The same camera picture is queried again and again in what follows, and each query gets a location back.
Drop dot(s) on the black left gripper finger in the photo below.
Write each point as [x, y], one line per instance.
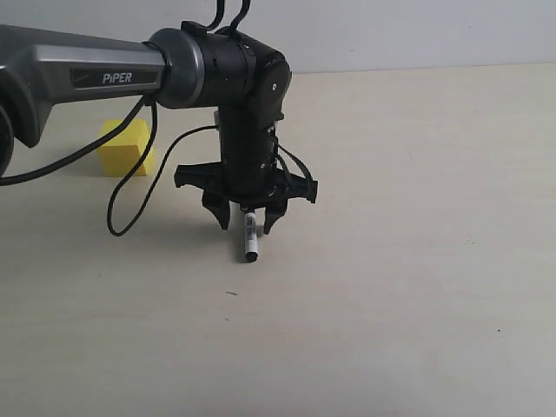
[274, 211]

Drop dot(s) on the yellow cube block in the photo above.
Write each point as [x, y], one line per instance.
[118, 155]

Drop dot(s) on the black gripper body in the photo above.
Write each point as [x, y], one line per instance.
[275, 186]

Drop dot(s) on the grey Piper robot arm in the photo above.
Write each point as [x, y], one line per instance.
[193, 66]

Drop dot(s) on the black and white marker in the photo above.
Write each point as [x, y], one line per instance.
[251, 250]

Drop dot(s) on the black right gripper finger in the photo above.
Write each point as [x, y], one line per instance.
[219, 207]

